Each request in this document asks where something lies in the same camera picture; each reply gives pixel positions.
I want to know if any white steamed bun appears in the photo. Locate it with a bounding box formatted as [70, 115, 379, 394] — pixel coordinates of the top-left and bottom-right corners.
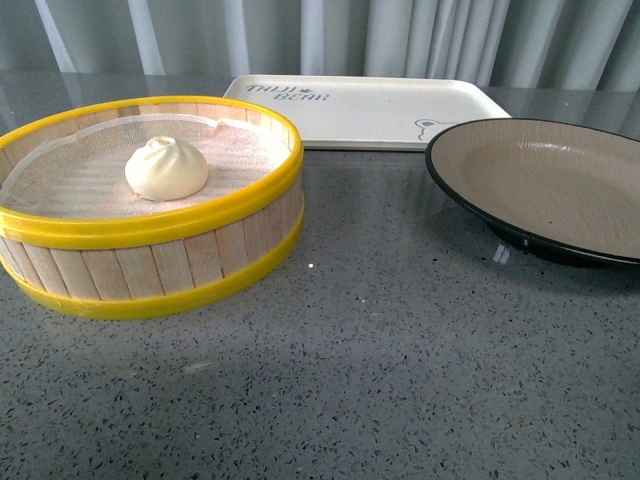
[124, 136, 209, 201]

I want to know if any beige plate with black rim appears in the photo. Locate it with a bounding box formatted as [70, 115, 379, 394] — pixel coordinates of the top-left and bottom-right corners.
[425, 118, 639, 266]

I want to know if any cream rectangular bear tray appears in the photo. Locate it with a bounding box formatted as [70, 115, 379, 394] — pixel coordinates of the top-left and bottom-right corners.
[224, 75, 509, 151]

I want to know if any yellow rimmed bamboo steamer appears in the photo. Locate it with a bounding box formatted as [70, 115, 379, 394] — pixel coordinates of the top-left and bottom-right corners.
[1, 96, 304, 319]

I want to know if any white mesh steamer liner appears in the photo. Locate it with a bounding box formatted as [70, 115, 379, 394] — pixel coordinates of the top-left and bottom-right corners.
[1, 114, 291, 219]

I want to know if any grey pleated curtain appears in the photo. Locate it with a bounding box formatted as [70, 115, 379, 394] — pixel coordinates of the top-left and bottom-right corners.
[1, 1, 639, 92]

